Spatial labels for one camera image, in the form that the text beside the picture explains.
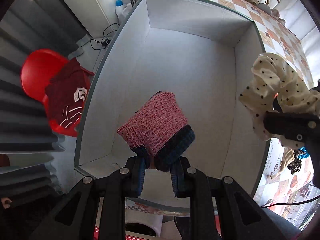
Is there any grey white storage box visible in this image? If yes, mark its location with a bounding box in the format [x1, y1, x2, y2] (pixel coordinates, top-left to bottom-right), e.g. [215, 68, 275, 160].
[74, 0, 268, 196]

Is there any blue mesh cloth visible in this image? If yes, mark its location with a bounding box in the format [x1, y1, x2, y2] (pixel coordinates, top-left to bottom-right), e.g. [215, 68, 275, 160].
[297, 147, 310, 159]

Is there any black power cable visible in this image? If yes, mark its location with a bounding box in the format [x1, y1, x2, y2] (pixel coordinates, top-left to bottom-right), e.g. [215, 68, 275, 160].
[89, 23, 121, 51]

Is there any white plastic bottle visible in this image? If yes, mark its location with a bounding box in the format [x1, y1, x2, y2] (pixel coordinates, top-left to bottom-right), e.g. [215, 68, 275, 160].
[115, 0, 132, 25]

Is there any patterned vinyl tablecloth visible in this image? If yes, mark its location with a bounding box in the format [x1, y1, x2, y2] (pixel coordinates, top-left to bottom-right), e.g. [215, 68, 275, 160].
[208, 0, 316, 222]

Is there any dark red printed garment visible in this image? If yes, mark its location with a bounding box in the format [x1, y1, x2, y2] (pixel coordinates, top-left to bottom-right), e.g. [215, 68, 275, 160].
[45, 58, 90, 129]

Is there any cream polka dot scarf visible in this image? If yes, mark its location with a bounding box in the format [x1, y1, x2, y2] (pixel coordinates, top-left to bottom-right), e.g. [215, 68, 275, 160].
[239, 53, 319, 149]

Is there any red plastic stool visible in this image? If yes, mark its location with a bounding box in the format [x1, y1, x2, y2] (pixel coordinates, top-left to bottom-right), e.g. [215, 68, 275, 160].
[21, 49, 94, 137]

